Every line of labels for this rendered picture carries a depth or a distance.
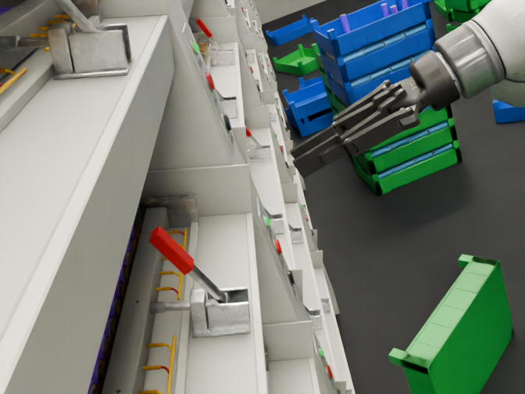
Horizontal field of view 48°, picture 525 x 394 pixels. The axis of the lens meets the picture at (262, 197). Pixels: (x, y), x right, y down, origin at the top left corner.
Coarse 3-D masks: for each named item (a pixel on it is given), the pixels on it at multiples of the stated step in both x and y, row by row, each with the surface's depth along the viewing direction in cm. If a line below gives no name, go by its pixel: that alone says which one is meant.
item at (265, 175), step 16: (256, 112) 125; (256, 128) 127; (272, 144) 119; (272, 160) 112; (256, 176) 106; (272, 176) 106; (272, 192) 100; (272, 208) 95; (288, 240) 86; (288, 256) 83
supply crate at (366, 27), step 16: (384, 0) 186; (400, 0) 186; (416, 0) 176; (352, 16) 187; (368, 16) 188; (400, 16) 169; (416, 16) 170; (320, 32) 185; (336, 32) 188; (352, 32) 169; (368, 32) 170; (384, 32) 170; (336, 48) 170; (352, 48) 171
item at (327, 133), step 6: (330, 126) 84; (324, 132) 84; (330, 132) 84; (312, 138) 84; (318, 138) 84; (324, 138) 85; (300, 144) 85; (306, 144) 85; (312, 144) 85; (318, 144) 85; (294, 150) 85; (300, 150) 85; (306, 150) 85; (294, 156) 86
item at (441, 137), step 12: (444, 132) 187; (408, 144) 187; (420, 144) 188; (432, 144) 188; (444, 144) 189; (360, 156) 193; (372, 156) 186; (384, 156) 187; (396, 156) 188; (408, 156) 189; (372, 168) 188; (384, 168) 189
